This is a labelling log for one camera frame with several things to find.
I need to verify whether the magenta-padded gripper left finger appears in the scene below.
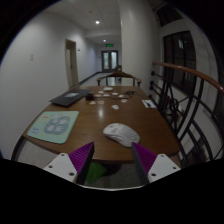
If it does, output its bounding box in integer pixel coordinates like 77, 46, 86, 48
43, 141, 96, 185

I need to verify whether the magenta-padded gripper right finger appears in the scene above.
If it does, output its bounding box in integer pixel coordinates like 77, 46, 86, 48
130, 142, 182, 185

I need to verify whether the white honeycomb computer mouse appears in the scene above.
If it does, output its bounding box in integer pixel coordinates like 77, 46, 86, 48
102, 122, 141, 148

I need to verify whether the mint green printed mouse pad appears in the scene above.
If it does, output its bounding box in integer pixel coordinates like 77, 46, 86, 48
27, 110, 80, 145

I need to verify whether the white paper sheet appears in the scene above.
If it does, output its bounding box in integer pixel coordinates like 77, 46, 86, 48
141, 99, 157, 110

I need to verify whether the black closed laptop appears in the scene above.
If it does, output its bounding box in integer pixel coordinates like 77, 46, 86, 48
49, 87, 94, 108

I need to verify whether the black railing with wooden handrail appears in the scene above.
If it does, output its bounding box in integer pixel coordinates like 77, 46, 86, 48
149, 61, 224, 168

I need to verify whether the pale side door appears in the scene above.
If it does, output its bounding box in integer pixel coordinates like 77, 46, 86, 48
64, 38, 80, 89

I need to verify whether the glass double door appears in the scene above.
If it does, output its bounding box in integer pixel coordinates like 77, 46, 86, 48
101, 49, 120, 73

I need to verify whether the dark framed window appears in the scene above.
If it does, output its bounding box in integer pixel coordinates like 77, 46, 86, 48
162, 30, 198, 98

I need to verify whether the black cable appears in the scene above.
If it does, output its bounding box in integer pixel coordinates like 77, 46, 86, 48
123, 88, 151, 108

